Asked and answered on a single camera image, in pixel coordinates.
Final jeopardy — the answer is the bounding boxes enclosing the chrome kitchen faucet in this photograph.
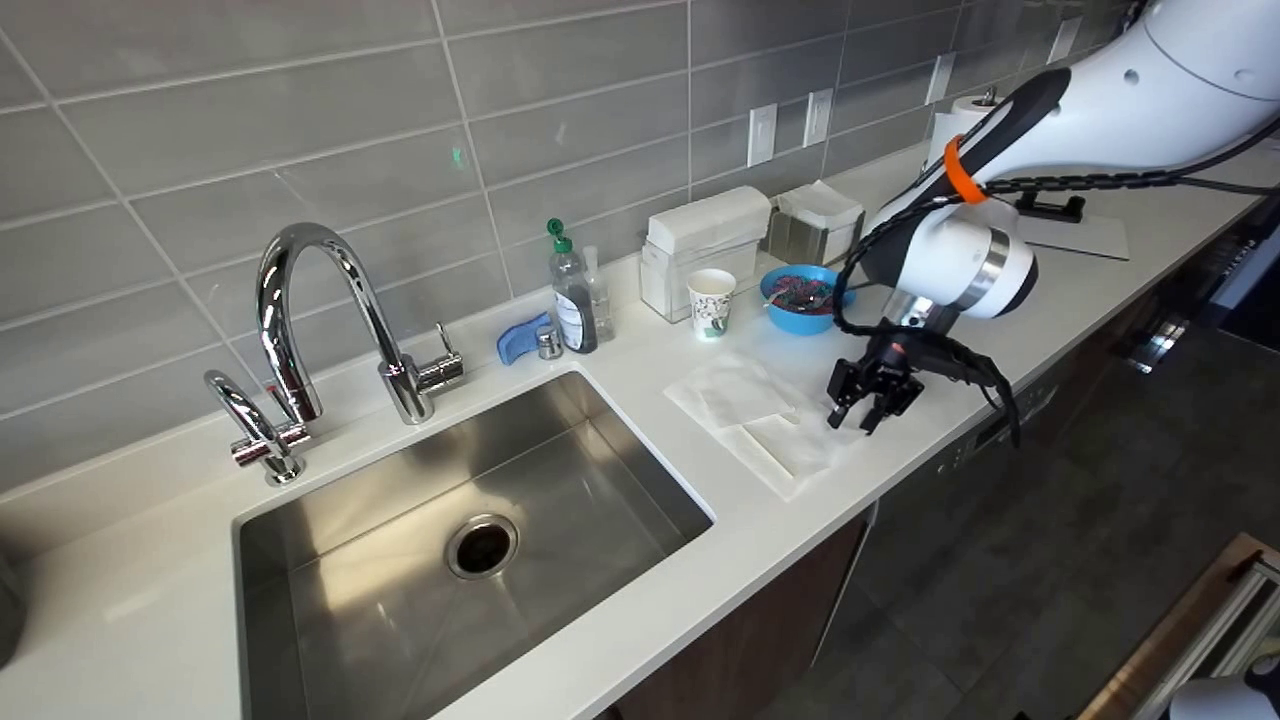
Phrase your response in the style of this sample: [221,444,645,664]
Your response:
[251,222,467,423]

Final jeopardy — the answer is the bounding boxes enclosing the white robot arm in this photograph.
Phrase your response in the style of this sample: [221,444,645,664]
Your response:
[830,0,1280,432]

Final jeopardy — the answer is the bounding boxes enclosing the clear soap bottle green cap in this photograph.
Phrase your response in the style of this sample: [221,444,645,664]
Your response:
[550,222,602,354]

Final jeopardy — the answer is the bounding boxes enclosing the large white paper napkin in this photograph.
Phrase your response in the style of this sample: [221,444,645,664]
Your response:
[666,357,841,502]

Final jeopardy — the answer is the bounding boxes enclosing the white board with black handle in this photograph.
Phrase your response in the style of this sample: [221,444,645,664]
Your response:
[1000,201,1133,259]

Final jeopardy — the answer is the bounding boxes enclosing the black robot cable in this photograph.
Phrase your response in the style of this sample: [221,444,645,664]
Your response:
[830,75,1280,454]

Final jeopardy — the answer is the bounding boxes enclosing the stainless steel sink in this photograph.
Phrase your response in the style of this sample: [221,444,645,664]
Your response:
[237,372,707,720]

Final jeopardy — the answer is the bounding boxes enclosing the blue bowl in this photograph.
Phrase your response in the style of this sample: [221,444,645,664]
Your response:
[762,264,836,337]

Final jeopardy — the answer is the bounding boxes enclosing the stack of white napkins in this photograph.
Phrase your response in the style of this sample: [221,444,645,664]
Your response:
[642,185,772,324]

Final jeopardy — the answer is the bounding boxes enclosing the dark wood base cabinet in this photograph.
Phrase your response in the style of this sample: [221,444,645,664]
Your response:
[604,193,1280,720]

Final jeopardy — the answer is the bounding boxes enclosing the white wall outlet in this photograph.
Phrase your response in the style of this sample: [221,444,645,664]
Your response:
[747,106,775,168]

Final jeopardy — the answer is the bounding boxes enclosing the metal napkin box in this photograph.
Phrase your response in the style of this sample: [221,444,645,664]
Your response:
[766,181,864,264]

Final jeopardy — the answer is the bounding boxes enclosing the blue sponge holder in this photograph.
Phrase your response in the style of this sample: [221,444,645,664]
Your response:
[496,313,565,363]

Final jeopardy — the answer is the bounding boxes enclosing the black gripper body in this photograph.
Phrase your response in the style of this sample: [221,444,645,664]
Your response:
[830,327,926,404]

